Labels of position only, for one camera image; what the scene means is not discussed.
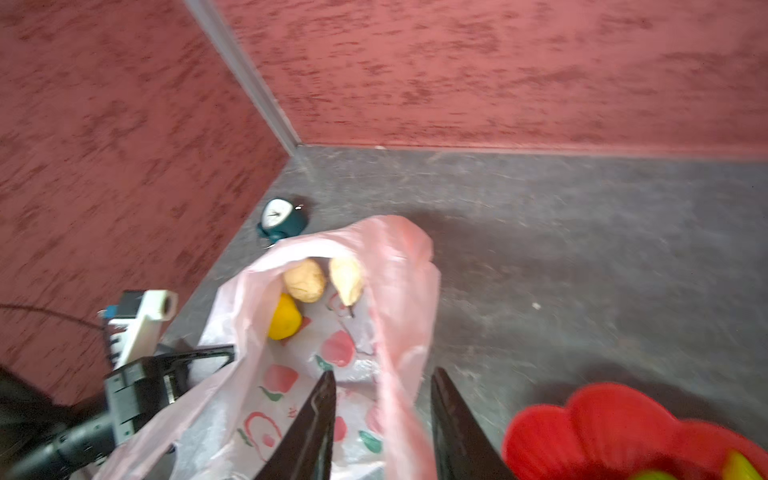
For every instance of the beige fake potato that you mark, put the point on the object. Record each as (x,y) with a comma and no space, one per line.
(305,282)

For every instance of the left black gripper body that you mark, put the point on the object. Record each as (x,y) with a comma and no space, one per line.
(136,392)

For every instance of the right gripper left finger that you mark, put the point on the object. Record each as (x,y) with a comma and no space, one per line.
(305,452)

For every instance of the white teal kitchen timer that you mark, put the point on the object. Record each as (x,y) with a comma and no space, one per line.
(281,219)

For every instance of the yellow fake lemon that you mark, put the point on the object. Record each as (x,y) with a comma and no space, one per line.
(286,320)

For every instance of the left aluminium corner post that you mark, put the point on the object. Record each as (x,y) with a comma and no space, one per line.
(223,38)

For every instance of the yellow fake banana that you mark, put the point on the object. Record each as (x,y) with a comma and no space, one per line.
(738,467)

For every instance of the beige fake fruit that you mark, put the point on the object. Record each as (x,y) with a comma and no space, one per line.
(347,277)

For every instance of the pink plastic bag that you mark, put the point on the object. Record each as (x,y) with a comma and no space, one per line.
(236,418)

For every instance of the green fake apple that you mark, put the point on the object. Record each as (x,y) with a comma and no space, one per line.
(652,475)

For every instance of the red flower-shaped bowl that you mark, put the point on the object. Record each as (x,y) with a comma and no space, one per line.
(612,431)

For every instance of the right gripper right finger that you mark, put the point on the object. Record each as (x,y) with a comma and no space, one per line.
(462,450)

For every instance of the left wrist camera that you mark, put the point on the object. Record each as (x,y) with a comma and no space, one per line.
(132,327)

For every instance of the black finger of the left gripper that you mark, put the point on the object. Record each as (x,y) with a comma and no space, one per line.
(175,367)

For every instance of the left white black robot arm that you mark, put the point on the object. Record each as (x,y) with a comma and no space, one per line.
(43,440)

